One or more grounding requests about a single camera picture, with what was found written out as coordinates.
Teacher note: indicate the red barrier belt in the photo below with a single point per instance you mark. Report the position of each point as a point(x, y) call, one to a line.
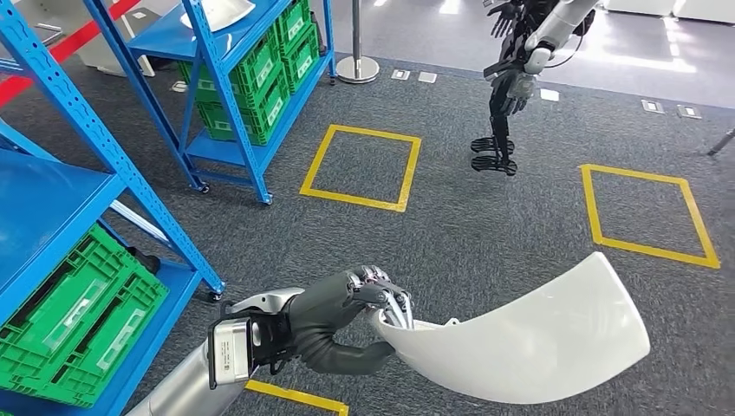
point(63, 49)

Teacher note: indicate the white floor plate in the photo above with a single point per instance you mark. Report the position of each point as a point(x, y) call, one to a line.
point(549, 94)

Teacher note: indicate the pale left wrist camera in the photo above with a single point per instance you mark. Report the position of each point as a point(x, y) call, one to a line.
point(229, 353)

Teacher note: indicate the silver floor outlet plate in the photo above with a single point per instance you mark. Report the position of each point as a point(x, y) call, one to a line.
point(179, 86)
point(427, 77)
point(689, 111)
point(401, 74)
point(653, 106)

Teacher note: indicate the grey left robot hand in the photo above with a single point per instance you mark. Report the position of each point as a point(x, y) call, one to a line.
point(321, 321)

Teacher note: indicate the green plastic crate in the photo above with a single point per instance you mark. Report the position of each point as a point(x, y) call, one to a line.
point(293, 26)
point(247, 69)
point(86, 321)
point(301, 63)
point(252, 117)

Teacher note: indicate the black tripod leg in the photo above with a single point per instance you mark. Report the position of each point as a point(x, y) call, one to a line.
point(722, 142)

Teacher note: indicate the steel stanchion with round base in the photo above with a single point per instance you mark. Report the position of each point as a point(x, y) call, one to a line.
point(357, 68)

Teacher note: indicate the white curved plastic part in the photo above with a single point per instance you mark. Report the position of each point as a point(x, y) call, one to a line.
point(218, 12)
point(545, 344)

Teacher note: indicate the black and white humanoid robot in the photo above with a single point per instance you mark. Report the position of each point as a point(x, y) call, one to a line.
point(505, 86)

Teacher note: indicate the yellow floor tape square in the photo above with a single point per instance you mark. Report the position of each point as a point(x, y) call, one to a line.
point(313, 166)
point(298, 396)

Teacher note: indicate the blue metal shelf rack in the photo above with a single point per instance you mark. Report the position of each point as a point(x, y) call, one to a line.
point(166, 34)
point(46, 212)

